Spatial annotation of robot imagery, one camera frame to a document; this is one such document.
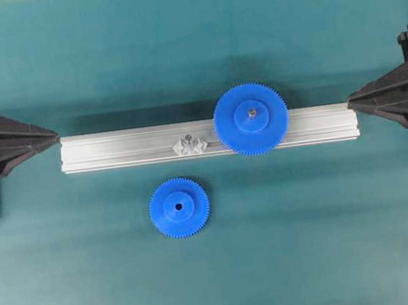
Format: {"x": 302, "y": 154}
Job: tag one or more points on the small blue gear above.
{"x": 179, "y": 208}

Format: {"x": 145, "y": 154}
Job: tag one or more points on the large blue gear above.
{"x": 256, "y": 135}

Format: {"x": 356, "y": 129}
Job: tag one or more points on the aluminium extrusion rail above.
{"x": 139, "y": 146}

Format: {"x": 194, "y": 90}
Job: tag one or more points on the grey shaft mounting bracket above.
{"x": 189, "y": 146}

